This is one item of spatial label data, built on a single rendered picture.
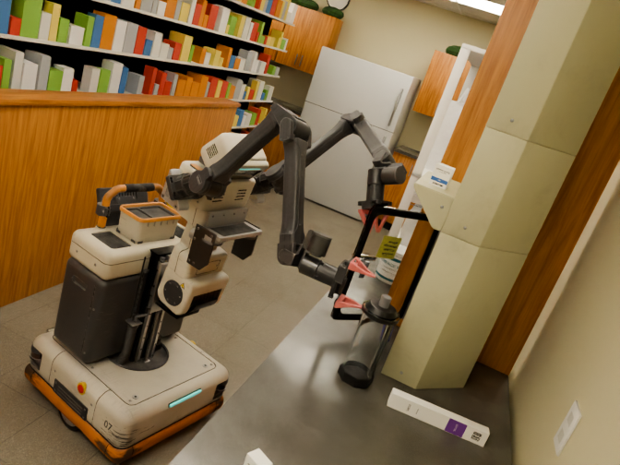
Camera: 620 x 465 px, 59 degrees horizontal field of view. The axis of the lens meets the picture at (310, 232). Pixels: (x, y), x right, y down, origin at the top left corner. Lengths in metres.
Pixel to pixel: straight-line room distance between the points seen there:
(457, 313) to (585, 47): 0.75
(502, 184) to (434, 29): 5.73
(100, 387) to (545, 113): 1.87
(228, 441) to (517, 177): 0.96
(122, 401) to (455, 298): 1.38
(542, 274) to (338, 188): 4.93
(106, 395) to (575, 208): 1.83
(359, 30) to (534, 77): 5.91
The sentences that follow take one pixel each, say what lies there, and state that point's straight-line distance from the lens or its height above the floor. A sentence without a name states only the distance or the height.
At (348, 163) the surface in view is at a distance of 6.61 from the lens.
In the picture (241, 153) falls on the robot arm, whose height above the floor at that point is 1.39.
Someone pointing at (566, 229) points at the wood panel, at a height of 1.48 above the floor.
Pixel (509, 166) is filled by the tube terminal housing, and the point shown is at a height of 1.64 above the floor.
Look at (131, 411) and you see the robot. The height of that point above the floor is 0.28.
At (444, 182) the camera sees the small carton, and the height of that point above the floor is 1.53.
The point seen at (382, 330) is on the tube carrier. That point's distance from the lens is 1.49.
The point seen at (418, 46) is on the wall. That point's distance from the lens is 7.15.
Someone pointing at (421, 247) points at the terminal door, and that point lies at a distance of 1.82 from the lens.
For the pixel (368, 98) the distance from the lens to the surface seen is 6.52.
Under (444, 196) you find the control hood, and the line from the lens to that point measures 1.51.
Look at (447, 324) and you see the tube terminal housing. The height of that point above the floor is 1.17.
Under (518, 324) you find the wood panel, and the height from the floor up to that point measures 1.13.
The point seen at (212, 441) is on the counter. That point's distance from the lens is 1.25.
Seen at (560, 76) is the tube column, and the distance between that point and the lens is 1.50.
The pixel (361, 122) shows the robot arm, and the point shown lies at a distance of 2.13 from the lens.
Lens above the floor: 1.76
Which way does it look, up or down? 18 degrees down
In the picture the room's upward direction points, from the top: 19 degrees clockwise
